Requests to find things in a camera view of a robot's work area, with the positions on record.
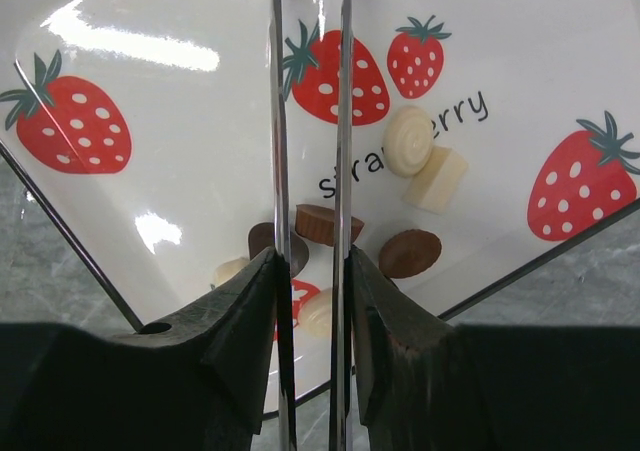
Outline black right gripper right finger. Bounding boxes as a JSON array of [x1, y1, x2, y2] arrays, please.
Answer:
[[351, 249, 639, 450]]

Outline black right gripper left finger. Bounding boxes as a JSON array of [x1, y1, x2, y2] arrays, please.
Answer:
[[1, 249, 278, 450]]

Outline silver metal tongs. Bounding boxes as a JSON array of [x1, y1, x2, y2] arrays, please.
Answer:
[[269, 0, 353, 450]]

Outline white block chocolate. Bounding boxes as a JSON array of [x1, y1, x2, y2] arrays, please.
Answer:
[[402, 146, 469, 214]]

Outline white chocolate piece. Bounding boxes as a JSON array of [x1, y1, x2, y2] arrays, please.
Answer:
[[212, 257, 250, 287]]

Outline white round chocolate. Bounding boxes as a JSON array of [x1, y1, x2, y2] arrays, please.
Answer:
[[298, 290, 332, 337]]

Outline brown round chocolate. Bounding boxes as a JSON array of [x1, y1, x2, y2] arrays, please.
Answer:
[[378, 229, 442, 279]]

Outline dark round chocolate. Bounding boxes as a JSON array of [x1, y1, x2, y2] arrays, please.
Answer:
[[247, 222, 310, 278]]

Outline brown cup chocolate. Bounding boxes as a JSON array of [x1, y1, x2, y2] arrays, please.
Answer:
[[295, 204, 336, 247]]

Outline white swirl chocolate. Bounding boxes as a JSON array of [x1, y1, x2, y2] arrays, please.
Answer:
[[382, 106, 434, 178]]

